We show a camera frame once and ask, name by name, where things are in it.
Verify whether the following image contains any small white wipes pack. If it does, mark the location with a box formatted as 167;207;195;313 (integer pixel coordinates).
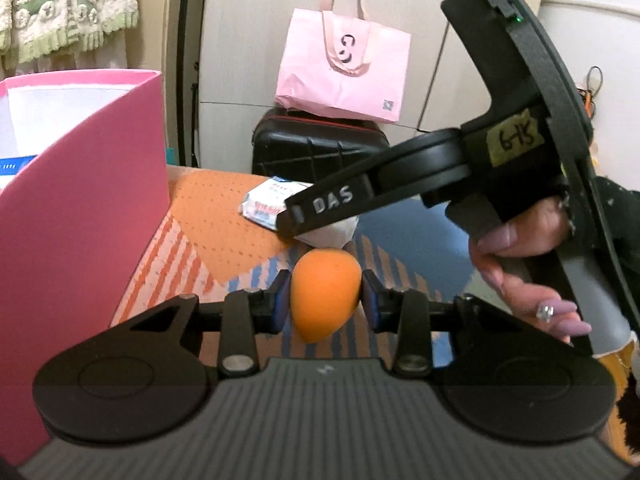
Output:
238;175;362;250

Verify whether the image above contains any blue white tissue pack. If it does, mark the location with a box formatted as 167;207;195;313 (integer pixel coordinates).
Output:
0;155;36;177

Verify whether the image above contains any person's right hand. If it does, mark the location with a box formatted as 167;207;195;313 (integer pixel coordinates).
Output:
469;197;592;344

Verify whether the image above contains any patchwork quilt bedspread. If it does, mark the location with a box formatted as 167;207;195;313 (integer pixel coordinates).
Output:
109;164;640;456

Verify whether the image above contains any black suitcase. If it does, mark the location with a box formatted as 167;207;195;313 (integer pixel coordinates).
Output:
252;107;390;183

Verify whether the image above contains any pink storage box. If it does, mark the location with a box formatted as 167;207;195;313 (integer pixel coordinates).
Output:
1;68;169;464

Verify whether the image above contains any pink tote bag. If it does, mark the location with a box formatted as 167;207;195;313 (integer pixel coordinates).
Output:
274;0;411;124

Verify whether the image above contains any beige three-door wardrobe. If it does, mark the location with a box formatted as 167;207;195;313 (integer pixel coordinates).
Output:
164;0;551;176

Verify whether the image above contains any cream fuzzy cardigan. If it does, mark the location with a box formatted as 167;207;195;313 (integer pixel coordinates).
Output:
1;0;139;68

